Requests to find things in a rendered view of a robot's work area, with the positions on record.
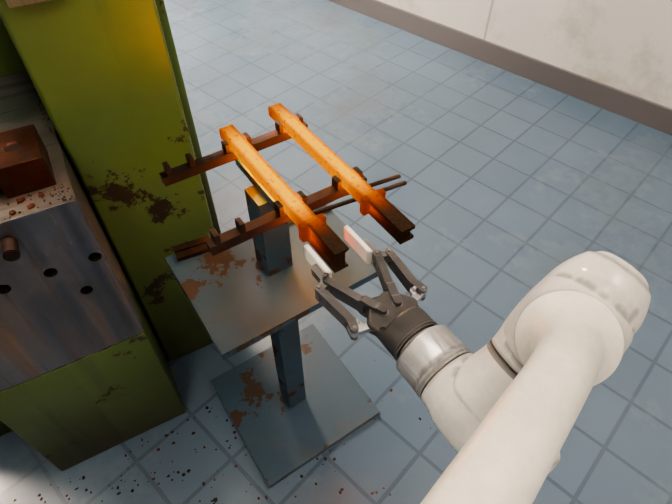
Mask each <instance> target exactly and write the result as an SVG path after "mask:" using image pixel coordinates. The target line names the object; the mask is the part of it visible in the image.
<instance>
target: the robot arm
mask: <svg viewBox="0 0 672 504"><path fill-rule="evenodd" d="M344 239H345V240H346V242H347V243H348V244H349V245H350V246H351V247H352V248H353V249H354V250H355V251H356V252H357V253H358V254H359V255H360V257H361V258H362V259H363V260H364V261H365V262H366V263H367V264H368V265H369V264H371V263H372V261H373V265H374V267H375V270H376V272H377V275H378V278H379V280H380V283H381V286H382V288H383V291H384V292H382V293H381V294H380V295H379V296H376V297H373V298H370V297H368V296H366V295H364V296H363V295H361V294H359V293H357V292H356V291H354V290H352V289H350V288H349V287H347V286H345V285H343V284H342V283H340V282H338V281H336V280H335V279H333V278H332V272H331V270H330V269H329V268H328V267H327V266H326V265H325V263H324V262H323V261H322V260H321V259H320V258H319V256H318V255H317V254H316V253H315V252H314V251H313V249H312V248H311V247H310V246H309V245H308V244H306V245H304V253H305V259H306V260H307V261H308V262H309V263H310V265H311V273H312V275H313V276H314V278H315V279H316V280H317V281H318V283H319V284H316V285H315V298H316V300H317V301H318V302H319V303H320V304H321V305H323V306H324V307H325V308H326V309H327V310H328V311H329V312H330V313H331V314H332V315H333V316H334V317H335V318H336V319H337V320H338V321H339V322H340V323H341V324H342V325H343V326H344V327H345V328H346V330H347V332H348V334H349V337H350V339H351V340H357V339H358V336H359V335H362V334H365V333H368V332H369V333H370V334H372V335H374V336H376V337H377V338H378V339H379V340H380V342H381V343H382V344H383V345H384V347H385V348H386V349H387V350H388V351H389V353H390V354H391V355H392V356H393V357H394V359H395V360H397V363H396V368H397V370H398V371H399V373H400V374H401V375H402V376H403V377H404V379H405V380H406V381H407V382H408V384H409V385H410V386H411V387H412V388H413V390H414V391H415V393H416V394H417V396H418V397H420V398H421V399H422V401H423V402H424V404H425V405H426V407H427V409H428V410H429V412H430V415H431V417H432V420H433V421H434V423H435V424H436V426H437V427H438V429H439V430H440V432H441V433H442V434H443V436H444V437H445V438H446V439H447V441H448V442H449V443H450V444H451V446H452V447H453V448H454V449H455V450H456V451H457V452H458V454H457V455H456V456H455V458H454V459H453V460H452V462H451V463H450V464H449V466H448V467H447V468H446V470H445V471H444V472H443V474H442V475H441V476H440V478H439V479H438V480H437V481H436V483H435V484H434V485H433V487H432V488H431V489H430V491H429V492H428V494H427V495H426V496H425V498H424V499H423V500H422V502H421V503H420V504H533V502H534V500H535V498H536V496H537V494H538V492H539V490H540V488H541V486H542V484H543V483H544V481H545V479H546V477H547V475H548V474H549V473H550V472H551V471H552V470H553V469H554V467H555V466H556V465H557V464H558V463H559V461H560V458H561V457H560V450H561V448H562V446H563V444H564V442H565V440H566V438H567V436H568V435H569V433H570V431H571V429H572V427H573V425H574V423H575V421H576V419H577V417H578V415H579V413H580V411H581V410H582V408H583V406H584V404H585V402H586V400H587V398H588V396H589V394H590V392H591V390H592V388H593V386H595V385H597V384H599V383H601V382H603V381H604V380H606V379H607V378H608V377H609V376H610V375H611V374H612V373H613V372H614V371H615V370H616V368H617V367H618V365H619V363H620V361H621V358H622V356H623V354H624V353H625V351H626V350H627V348H628V347H629V346H630V344H631V343H632V340H633V335H634V334H635V333H636V332H637V331H638V329H639V328H640V327H641V325H642V323H643V321H644V319H645V317H646V314H647V311H648V308H649V305H650V300H651V294H650V291H649V286H648V283H647V281H646V279H645V277H644V276H643V275H642V274H641V273H640V272H639V271H637V270H636V269H635V268H634V267H633V266H631V265H630V264H628V263H627V262H626V261H624V260H622V259H621V258H619V257H617V256H616V255H614V254H611V253H609V252H604V251H597V252H593V251H587V252H584V253H581V254H579V255H576V256H574V257H572V258H570V259H568V260H566V261H565V262H563V263H561V264H560V265H558V266H557V267H556V268H554V269H553V270H552V271H551V272H550V273H549V274H548V275H546V276H545V277H544V278H543V279H542V280H541V281H540V282H539V283H538V284H537V285H535V286H534V287H533V288H532V289H531V290H530V291H529V292H528V293H527V294H526V295H525V297H524V298H523V299H522V300H521V301H520V302H519V303H518V304H517V305H516V307H515V308H514V309H513V310H512V312H511V313H510V314H509V316H508V317H507V318H506V320H505V321H504V323H503V325H502V326H501V328H500V329H499V330H498V332H497V333H496V334H495V335H494V337H493V338H492V339H491V340H490V341H489V342H488V343H487V344H486V345H485V346H483V347H482V348H481V349H480V350H478V351H477V352H476V353H474V354H473V353H472V352H471V350H470V349H469V348H468V347H467V346H465V345H464V344H463V343H462V342H461V341H460V340H459V339H458V338H457V337H456V336H455V335H454V334H453V333H452V331H451V330H450V329H449V328H448V327H447V326H445V325H442V324H440V325H437V324H436V322H435V321H434V320H433V319H432V318H431V317H430V316H429V315H428V314H427V313H426V312H425V311H424V310H423V309H422V308H420V307H419V305H418V302H419V301H424V300H425V298H426V293H427V289H428V288H427V286H426V285H425V284H423V283H422V282H420V281H419V280H417V279H416V278H415V277H414V275H413V274H412V273H411V271H410V270H409V269H408V268H407V266H406V265H405V264H404V263H403V261H402V260H401V259H400V258H399V256H398V255H397V254H396V253H395V251H394V250H393V249H392V248H390V247H388V248H386V249H385V250H382V251H380V250H377V249H376V248H375V247H374V246H373V245H372V244H371V243H370V242H369V241H368V240H367V239H363V240H362V239H361V238H360V237H359V236H358V235H357V234H356V233H355V232H354V231H353V230H352V229H351V228H350V227H349V226H348V225H346V226H344ZM386 264H387V265H388V266H389V268H390V269H391V270H392V272H393V273H394V274H395V275H396V277H397V278H398V279H399V281H400V282H401V283H402V285H403V286H404V287H405V289H406V290H407V291H408V292H409V295H410V296H408V295H405V294H401V293H399V292H398V289H397V287H396V285H395V282H393V280H392V277H391V275H390V272H389V270H388V267H387V265H386ZM336 298H337V299H338V300H340V301H342V302H343V303H345V304H347V305H349V306H350V307H352V308H354V309H355V310H357V311H358V312H359V314H361V315H362V316H364V317H365V318H367V323H362V322H361V321H360V320H359V319H358V318H357V319H355V318H354V316H353V315H352V314H351V313H350V312H349V311H348V310H347V309H346V308H345V307H344V306H343V305H342V304H341V303H340V302H339V301H338V300H337V299H336Z"/></svg>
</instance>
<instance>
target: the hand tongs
mask: <svg viewBox="0 0 672 504"><path fill-rule="evenodd" d="M400 177H401V175H400V174H397V175H394V176H390V177H387V178H384V179H381V180H378V181H375V182H372V183H369V185H370V186H371V187H375V186H378V185H381V184H384V183H387V182H390V181H393V180H396V179H399V178H400ZM406 184H407V182H406V181H402V182H399V183H396V184H393V185H390V186H387V187H384V188H383V189H384V190H385V191H389V190H392V189H395V188H398V187H401V186H404V185H406ZM353 202H356V200H355V199H354V198H350V199H347V200H344V201H341V202H338V203H335V204H332V205H329V206H326V207H323V208H320V209H317V210H314V211H312V212H313V213H314V214H315V215H317V214H320V213H323V212H326V211H329V210H332V209H335V208H338V207H341V206H344V205H347V204H350V203H353ZM208 239H210V238H209V236H208V235H206V236H203V237H200V238H197V239H194V240H191V241H188V242H185V243H182V244H179V245H176V246H173V250H174V253H175V256H176V258H177V261H178V262H180V261H183V260H186V259H189V258H192V257H195V256H198V255H201V254H204V253H207V252H209V250H208V249H207V245H206V242H205V241H206V240H208Z"/></svg>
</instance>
